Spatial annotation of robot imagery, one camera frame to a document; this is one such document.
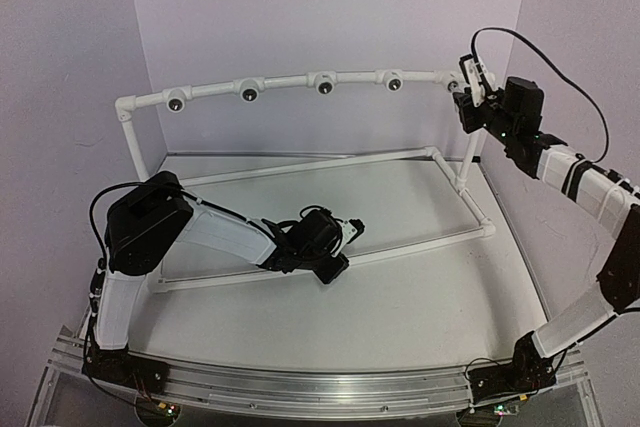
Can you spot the white PVC pipe frame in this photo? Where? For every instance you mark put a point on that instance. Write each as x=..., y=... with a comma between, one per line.
x=320, y=81

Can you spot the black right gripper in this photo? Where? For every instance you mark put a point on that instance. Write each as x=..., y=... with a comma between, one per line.
x=468, y=121

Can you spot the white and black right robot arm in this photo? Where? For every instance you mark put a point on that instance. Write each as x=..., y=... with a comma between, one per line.
x=512, y=115

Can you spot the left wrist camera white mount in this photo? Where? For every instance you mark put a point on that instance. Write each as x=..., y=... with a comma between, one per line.
x=350, y=230

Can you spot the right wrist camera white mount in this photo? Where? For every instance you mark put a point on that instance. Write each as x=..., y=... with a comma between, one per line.
x=480, y=81

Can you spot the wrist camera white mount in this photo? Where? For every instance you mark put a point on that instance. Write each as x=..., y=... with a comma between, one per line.
x=480, y=81
x=350, y=230

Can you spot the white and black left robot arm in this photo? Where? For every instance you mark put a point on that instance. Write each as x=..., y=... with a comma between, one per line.
x=106, y=354

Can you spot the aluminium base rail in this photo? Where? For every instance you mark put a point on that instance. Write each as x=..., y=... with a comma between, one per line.
x=308, y=395

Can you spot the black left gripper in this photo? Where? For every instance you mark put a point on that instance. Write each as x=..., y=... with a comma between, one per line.
x=330, y=278

